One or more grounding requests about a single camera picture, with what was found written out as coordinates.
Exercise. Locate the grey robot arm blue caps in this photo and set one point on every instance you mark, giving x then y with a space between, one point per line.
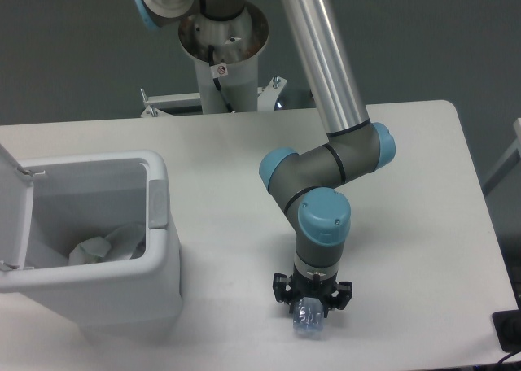
305 186

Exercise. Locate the white plastic trash can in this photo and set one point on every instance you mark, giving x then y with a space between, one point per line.
91 237

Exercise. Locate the black device at table edge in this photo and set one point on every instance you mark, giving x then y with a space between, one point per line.
507 326

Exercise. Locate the white paper plastic pouch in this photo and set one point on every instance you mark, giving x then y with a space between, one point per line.
124 243

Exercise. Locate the white frame at right edge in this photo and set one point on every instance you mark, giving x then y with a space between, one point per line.
506 162

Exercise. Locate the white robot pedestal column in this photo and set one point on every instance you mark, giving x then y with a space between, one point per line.
225 55

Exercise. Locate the clear plastic water bottle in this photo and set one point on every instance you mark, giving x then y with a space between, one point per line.
308 318

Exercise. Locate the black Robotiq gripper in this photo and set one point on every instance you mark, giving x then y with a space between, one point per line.
291 289

